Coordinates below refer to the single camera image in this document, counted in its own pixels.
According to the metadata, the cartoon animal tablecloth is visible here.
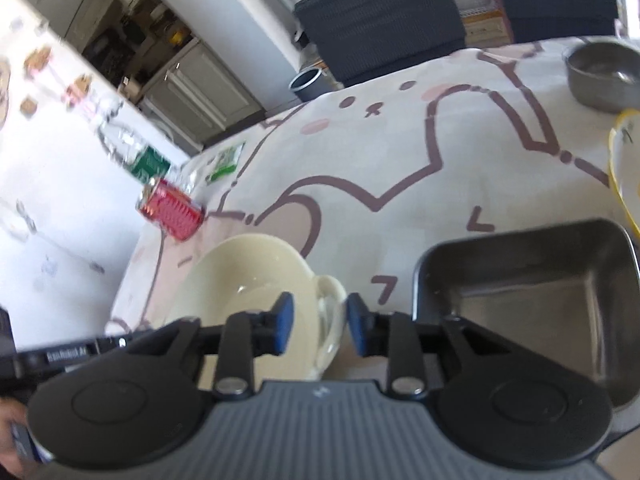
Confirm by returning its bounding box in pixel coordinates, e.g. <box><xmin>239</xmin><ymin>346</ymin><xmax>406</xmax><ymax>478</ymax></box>
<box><xmin>108</xmin><ymin>39</ymin><xmax>634</xmax><ymax>330</ymax></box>

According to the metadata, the green white snack packet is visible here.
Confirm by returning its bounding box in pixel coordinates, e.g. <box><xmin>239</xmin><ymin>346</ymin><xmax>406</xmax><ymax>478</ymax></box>
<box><xmin>205</xmin><ymin>142</ymin><xmax>245</xmax><ymax>184</ymax></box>

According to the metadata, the red drink can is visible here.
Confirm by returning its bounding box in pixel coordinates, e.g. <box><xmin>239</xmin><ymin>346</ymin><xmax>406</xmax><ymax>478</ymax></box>
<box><xmin>137</xmin><ymin>178</ymin><xmax>205</xmax><ymax>242</ymax></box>

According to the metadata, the cream bowl with handles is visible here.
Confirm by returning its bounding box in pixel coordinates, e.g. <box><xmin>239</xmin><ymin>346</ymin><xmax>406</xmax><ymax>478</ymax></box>
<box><xmin>164</xmin><ymin>234</ymin><xmax>347</xmax><ymax>385</ymax></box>

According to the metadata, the grey trash bin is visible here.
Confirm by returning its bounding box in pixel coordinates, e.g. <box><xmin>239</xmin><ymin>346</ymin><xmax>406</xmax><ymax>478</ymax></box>
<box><xmin>288</xmin><ymin>67</ymin><xmax>333</xmax><ymax>103</ymax></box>

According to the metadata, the white kitchen cabinet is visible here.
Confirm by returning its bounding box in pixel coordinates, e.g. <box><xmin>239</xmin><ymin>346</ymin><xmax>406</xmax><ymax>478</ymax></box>
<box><xmin>138</xmin><ymin>39</ymin><xmax>265</xmax><ymax>156</ymax></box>

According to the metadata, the small round steel bowl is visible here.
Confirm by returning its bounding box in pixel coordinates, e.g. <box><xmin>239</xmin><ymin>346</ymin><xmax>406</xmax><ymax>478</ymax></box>
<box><xmin>564</xmin><ymin>41</ymin><xmax>639</xmax><ymax>114</ymax></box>

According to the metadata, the clear plastic water bottle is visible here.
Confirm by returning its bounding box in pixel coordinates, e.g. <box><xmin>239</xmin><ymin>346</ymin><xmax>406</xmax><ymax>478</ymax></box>
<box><xmin>96</xmin><ymin>100</ymin><xmax>196</xmax><ymax>195</ymax></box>

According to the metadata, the left hand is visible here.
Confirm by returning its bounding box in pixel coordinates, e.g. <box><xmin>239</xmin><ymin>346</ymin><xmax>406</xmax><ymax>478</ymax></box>
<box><xmin>0</xmin><ymin>398</ymin><xmax>36</xmax><ymax>479</ymax></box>

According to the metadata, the yellow rimmed lemon bowl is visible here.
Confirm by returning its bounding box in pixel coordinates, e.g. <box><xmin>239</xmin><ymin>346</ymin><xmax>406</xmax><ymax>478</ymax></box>
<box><xmin>608</xmin><ymin>108</ymin><xmax>640</xmax><ymax>238</ymax></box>

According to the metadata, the dark blue chair left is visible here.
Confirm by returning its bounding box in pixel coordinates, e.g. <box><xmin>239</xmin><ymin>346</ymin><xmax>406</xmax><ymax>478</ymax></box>
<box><xmin>294</xmin><ymin>0</ymin><xmax>465</xmax><ymax>87</ymax></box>

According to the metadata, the large square steel tray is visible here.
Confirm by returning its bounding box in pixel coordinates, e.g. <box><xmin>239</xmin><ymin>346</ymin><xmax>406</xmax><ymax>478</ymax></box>
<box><xmin>412</xmin><ymin>219</ymin><xmax>639</xmax><ymax>410</ymax></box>

